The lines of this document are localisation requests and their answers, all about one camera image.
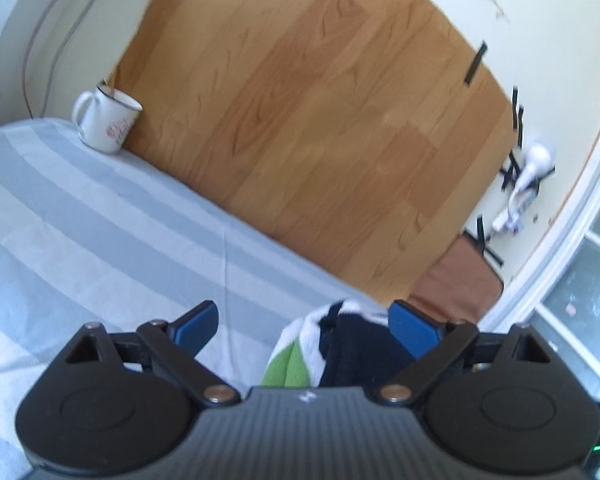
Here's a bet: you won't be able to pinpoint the black tape strip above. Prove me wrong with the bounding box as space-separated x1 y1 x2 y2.
474 214 507 268
499 152 527 192
464 40 489 86
511 87 527 150

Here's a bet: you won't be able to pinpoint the grey striped bed sheet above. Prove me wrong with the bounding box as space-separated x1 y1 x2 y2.
0 117 392 480

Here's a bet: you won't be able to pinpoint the white window frame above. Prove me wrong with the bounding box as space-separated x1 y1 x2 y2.
479 105 600 413

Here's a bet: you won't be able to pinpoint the navy sweater with white stripes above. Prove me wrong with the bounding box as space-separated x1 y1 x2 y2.
261 299 417 389

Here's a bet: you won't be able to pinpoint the white enamel mug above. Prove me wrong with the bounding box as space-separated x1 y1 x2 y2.
72 83 144 155

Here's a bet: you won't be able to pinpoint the grey cables on wall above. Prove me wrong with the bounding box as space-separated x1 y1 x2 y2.
22 0 112 120

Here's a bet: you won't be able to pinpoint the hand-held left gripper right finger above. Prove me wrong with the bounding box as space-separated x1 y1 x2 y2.
379 300 554 407

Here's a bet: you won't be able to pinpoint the white power strip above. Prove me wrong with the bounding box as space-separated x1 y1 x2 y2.
491 194 537 234

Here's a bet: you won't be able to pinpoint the wooden board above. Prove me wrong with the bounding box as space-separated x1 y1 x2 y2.
102 0 527 312

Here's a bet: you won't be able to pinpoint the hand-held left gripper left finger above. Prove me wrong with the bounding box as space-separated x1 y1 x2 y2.
64 300 242 407

